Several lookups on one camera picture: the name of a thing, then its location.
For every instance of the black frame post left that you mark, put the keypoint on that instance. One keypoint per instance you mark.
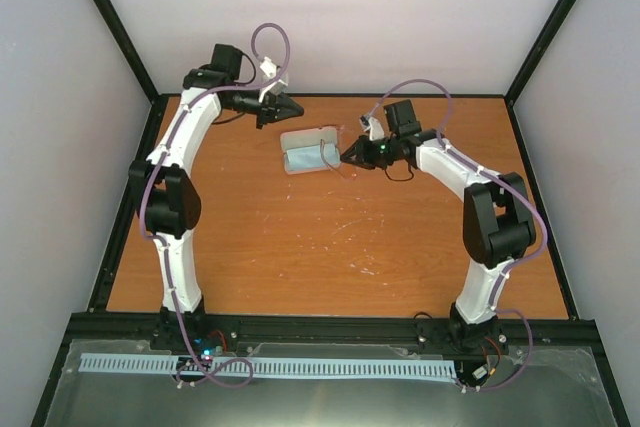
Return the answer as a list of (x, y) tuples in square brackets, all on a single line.
[(125, 44)]

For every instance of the black frame post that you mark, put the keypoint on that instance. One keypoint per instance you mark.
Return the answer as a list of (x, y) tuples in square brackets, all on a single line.
[(125, 44), (544, 39)]

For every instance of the black frame post right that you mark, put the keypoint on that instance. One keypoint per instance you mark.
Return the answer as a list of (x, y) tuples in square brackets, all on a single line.
[(544, 39)]

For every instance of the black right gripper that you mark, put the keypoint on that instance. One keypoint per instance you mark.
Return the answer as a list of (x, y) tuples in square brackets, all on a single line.
[(362, 158)]

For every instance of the pink glasses case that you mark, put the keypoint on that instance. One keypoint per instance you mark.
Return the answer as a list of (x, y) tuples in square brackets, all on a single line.
[(299, 138)]

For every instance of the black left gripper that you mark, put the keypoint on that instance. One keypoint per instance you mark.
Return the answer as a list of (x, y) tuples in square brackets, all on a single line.
[(274, 108)]

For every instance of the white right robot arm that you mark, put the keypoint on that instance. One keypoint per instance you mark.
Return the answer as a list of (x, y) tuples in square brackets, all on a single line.
[(498, 220)]

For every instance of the light blue cable duct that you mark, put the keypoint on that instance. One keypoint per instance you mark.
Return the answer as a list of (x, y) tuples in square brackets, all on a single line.
[(275, 368)]

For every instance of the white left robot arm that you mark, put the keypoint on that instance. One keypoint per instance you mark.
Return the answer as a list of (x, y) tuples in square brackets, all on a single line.
[(168, 205)]

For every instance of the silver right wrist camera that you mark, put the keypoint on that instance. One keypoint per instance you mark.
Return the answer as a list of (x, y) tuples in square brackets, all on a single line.
[(372, 127)]

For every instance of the thin brown frame glasses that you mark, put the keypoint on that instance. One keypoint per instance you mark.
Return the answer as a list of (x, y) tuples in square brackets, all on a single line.
[(333, 141)]

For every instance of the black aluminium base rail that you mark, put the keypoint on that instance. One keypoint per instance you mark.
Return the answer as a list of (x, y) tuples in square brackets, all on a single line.
[(417, 335)]

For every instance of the clear acrylic cover sheet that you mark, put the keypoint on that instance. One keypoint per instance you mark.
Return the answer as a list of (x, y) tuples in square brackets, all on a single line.
[(543, 387)]

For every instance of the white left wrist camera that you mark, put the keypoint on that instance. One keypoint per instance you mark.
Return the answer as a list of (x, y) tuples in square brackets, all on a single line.
[(274, 80)]

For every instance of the light blue cleaning cloth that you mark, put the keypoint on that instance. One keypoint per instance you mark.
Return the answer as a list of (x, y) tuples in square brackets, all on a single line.
[(310, 157)]

